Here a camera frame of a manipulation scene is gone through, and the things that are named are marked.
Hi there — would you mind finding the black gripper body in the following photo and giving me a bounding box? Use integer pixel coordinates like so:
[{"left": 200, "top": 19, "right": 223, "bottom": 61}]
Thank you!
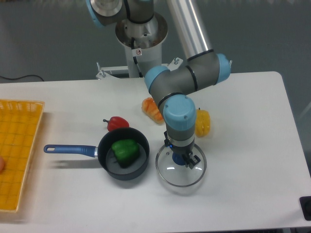
[{"left": 164, "top": 131, "right": 194, "bottom": 156}]

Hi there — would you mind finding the glass lid with blue knob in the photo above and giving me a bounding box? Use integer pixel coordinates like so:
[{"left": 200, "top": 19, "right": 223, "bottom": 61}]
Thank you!
[{"left": 155, "top": 145, "right": 207, "bottom": 187}]

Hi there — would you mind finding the green bell pepper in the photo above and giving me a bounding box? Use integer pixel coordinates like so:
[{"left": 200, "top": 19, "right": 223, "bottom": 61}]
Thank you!
[{"left": 111, "top": 139, "right": 139, "bottom": 168}]

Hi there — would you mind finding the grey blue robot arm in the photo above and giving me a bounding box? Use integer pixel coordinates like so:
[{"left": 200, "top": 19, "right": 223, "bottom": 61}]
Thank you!
[{"left": 86, "top": 0, "right": 231, "bottom": 168}]

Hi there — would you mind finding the yellow bell pepper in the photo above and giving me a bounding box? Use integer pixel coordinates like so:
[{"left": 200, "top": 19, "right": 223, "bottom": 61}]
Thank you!
[{"left": 195, "top": 108, "right": 211, "bottom": 137}]

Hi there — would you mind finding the orange bell pepper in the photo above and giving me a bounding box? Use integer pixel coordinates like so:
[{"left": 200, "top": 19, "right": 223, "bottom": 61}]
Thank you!
[{"left": 141, "top": 97, "right": 164, "bottom": 124}]

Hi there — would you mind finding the red bell pepper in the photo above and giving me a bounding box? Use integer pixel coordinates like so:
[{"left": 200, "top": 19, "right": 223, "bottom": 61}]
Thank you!
[{"left": 103, "top": 116, "right": 129, "bottom": 132}]

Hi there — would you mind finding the black device at table edge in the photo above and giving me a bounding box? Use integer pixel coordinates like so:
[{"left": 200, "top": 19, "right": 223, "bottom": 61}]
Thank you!
[{"left": 299, "top": 196, "right": 311, "bottom": 221}]

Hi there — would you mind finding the yellow woven basket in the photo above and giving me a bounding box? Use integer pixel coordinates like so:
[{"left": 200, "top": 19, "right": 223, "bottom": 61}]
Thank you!
[{"left": 0, "top": 99, "right": 45, "bottom": 213}]

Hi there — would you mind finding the dark pot with blue handle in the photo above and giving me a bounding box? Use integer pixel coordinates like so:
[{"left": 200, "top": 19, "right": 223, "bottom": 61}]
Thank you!
[{"left": 43, "top": 127, "right": 150, "bottom": 181}]

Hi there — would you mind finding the white table mounting bracket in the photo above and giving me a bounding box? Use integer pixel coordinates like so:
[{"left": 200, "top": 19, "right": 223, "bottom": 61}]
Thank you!
[{"left": 95, "top": 57, "right": 184, "bottom": 80}]

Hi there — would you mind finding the black cable on floor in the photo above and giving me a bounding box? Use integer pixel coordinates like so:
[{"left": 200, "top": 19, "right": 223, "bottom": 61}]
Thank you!
[{"left": 0, "top": 74, "right": 45, "bottom": 81}]

